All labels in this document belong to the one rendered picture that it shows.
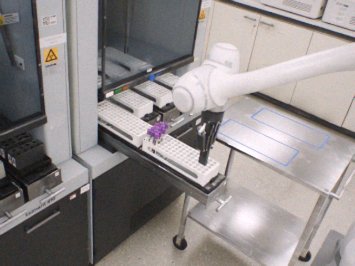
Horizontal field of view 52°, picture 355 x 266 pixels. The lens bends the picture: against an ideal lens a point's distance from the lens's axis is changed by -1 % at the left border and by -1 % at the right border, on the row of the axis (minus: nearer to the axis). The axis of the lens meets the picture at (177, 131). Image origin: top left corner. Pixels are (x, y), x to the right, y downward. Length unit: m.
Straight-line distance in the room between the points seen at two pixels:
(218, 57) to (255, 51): 2.63
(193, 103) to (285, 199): 1.80
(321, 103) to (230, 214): 1.86
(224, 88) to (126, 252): 1.37
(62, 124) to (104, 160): 0.24
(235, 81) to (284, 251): 1.17
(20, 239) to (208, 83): 0.88
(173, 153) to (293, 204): 1.44
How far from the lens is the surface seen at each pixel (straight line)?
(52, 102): 1.33
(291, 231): 2.05
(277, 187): 2.73
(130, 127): 1.49
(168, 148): 1.39
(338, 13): 3.38
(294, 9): 3.49
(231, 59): 1.09
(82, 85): 1.39
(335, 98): 3.53
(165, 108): 1.72
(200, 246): 2.20
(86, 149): 1.55
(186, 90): 0.94
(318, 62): 0.99
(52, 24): 1.23
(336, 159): 1.67
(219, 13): 3.84
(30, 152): 1.35
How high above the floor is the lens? 1.68
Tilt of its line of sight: 33 degrees down
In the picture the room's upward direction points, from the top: 8 degrees clockwise
